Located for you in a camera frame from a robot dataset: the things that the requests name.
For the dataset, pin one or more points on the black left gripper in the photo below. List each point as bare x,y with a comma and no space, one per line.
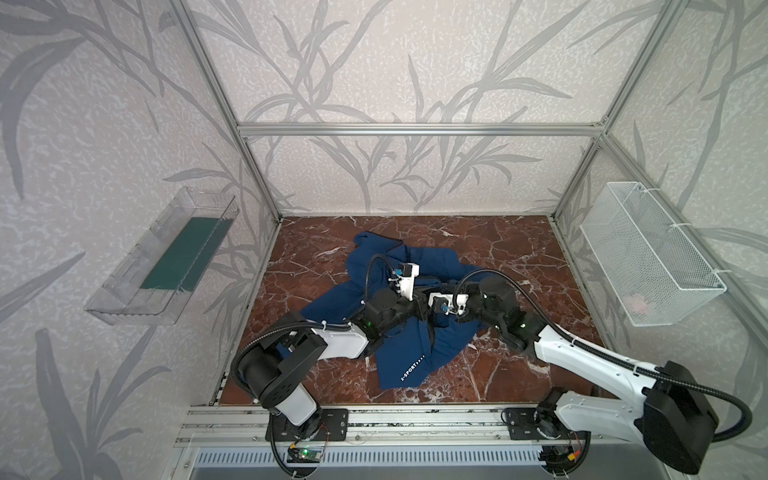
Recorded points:
414,301

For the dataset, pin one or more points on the green circuit board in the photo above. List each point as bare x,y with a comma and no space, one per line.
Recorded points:
305,454

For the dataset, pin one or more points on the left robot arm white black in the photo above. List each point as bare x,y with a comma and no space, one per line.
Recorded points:
272,367

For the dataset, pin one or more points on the pink object in basket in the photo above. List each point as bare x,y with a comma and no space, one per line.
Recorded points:
636,305

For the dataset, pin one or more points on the white wire mesh basket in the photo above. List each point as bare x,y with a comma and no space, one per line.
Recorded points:
641,249

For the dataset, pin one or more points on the blue zip jacket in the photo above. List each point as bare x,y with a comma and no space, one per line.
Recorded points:
411,352

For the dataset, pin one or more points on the aluminium frame corner post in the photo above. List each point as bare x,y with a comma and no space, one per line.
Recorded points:
668,16
187,25

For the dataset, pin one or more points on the aluminium frame horizontal bar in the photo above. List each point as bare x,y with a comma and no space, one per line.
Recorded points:
248,130

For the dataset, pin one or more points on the clear plastic wall tray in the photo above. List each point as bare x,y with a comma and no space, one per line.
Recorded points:
155,281

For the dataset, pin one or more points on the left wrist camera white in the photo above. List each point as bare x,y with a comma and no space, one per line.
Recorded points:
404,278

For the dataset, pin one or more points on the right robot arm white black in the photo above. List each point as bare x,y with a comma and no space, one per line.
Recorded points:
662,408

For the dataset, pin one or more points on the aluminium frame corner post right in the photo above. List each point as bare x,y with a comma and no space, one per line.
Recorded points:
668,16

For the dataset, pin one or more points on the right base wiring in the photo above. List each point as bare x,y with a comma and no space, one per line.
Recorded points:
561,459

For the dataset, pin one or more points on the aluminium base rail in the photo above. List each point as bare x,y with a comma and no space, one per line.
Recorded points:
420,423

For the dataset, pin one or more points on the aluminium frame corner post left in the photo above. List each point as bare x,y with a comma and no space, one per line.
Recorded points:
187,25

